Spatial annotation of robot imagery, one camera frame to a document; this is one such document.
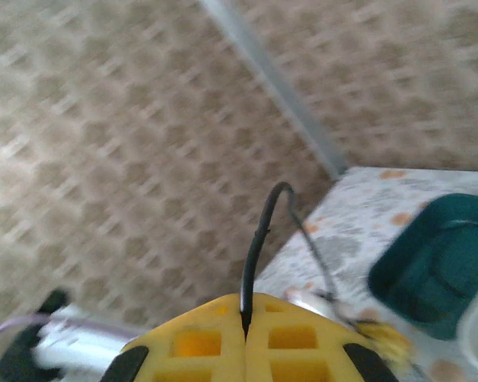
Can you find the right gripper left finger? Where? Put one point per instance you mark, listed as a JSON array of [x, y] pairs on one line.
[[199, 346]]

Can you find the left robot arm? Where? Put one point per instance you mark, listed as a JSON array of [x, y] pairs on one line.
[[75, 342]]

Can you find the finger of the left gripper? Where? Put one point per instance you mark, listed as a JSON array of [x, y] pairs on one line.
[[384, 340]]

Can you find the teal plastic tray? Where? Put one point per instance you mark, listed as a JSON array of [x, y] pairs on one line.
[[430, 262]]

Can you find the aluminium corner post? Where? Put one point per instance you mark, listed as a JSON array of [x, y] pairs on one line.
[[271, 79]]

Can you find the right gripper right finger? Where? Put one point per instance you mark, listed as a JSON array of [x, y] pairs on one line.
[[298, 346]]

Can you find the floral tablecloth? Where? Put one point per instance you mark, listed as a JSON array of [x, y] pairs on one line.
[[350, 207]]

